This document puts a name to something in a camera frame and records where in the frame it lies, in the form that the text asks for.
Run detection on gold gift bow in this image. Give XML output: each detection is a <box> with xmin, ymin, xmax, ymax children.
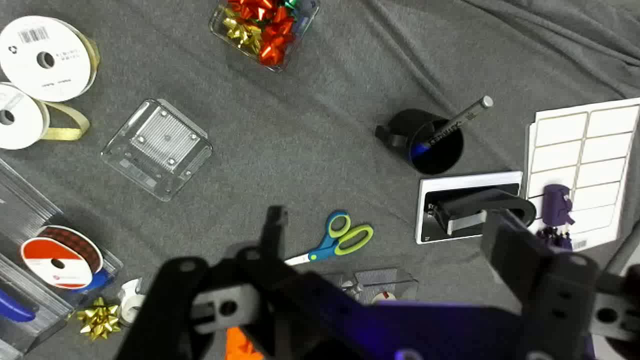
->
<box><xmin>74</xmin><ymin>298</ymin><xmax>121</xmax><ymax>339</ymax></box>

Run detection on black marker pen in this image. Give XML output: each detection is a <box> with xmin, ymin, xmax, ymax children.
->
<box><xmin>409</xmin><ymin>96</ymin><xmax>494</xmax><ymax>157</ymax></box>

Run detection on white label sheet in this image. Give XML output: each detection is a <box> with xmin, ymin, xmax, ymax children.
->
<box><xmin>523</xmin><ymin>97</ymin><xmax>640</xmax><ymax>251</ymax></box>

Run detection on clear square plastic container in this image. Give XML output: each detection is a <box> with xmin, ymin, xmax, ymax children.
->
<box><xmin>99</xmin><ymin>97</ymin><xmax>213</xmax><ymax>202</ymax></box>

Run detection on white tape roll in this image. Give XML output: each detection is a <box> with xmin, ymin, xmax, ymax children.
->
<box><xmin>117</xmin><ymin>278</ymin><xmax>143</xmax><ymax>323</ymax></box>

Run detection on black pen cup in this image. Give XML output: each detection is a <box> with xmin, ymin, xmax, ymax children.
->
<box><xmin>375</xmin><ymin>108</ymin><xmax>463</xmax><ymax>174</ymax></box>

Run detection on grey table cloth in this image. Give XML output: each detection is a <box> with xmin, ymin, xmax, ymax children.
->
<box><xmin>0</xmin><ymin>0</ymin><xmax>640</xmax><ymax>360</ymax></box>

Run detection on black tape dispenser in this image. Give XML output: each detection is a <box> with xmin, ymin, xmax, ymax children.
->
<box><xmin>421</xmin><ymin>185</ymin><xmax>536</xmax><ymax>242</ymax></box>

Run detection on large white ribbon spool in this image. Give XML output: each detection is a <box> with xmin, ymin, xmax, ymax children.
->
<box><xmin>0</xmin><ymin>15</ymin><xmax>99</xmax><ymax>101</ymax></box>

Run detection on blue green scissors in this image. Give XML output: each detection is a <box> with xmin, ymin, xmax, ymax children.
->
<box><xmin>286</xmin><ymin>210</ymin><xmax>373</xmax><ymax>266</ymax></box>

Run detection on white dispenser tray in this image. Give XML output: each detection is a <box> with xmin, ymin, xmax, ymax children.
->
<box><xmin>413</xmin><ymin>171</ymin><xmax>536</xmax><ymax>246</ymax></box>

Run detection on orange cloth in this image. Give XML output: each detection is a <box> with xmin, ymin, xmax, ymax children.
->
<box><xmin>224</xmin><ymin>328</ymin><xmax>264</xmax><ymax>360</ymax></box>

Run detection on small white ribbon spool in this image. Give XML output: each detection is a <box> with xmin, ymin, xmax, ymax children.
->
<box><xmin>0</xmin><ymin>82</ymin><xmax>90</xmax><ymax>149</ymax></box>

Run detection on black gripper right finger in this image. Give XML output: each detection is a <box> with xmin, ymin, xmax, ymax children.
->
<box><xmin>480</xmin><ymin>210</ymin><xmax>563</xmax><ymax>314</ymax></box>

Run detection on red white ribbon spool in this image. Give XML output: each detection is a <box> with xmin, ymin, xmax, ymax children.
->
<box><xmin>19</xmin><ymin>223</ymin><xmax>108</xmax><ymax>292</ymax></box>

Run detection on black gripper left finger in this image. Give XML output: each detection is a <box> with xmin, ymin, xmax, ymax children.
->
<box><xmin>236</xmin><ymin>206</ymin><xmax>288</xmax><ymax>286</ymax></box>

